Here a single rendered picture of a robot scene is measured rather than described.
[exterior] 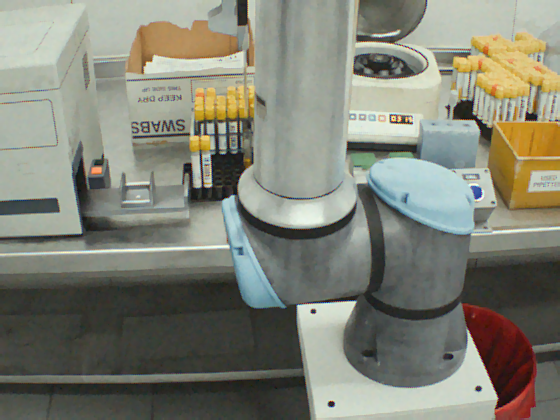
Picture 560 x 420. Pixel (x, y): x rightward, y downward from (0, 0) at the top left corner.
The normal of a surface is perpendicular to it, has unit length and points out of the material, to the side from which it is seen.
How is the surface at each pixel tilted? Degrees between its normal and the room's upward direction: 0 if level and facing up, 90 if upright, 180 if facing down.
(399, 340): 68
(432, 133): 90
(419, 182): 9
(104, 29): 90
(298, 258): 95
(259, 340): 1
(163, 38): 88
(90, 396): 0
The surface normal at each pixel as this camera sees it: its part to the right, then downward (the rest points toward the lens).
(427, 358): 0.13, 0.20
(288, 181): -0.27, 0.59
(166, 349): 0.00, -0.83
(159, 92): 0.07, 0.57
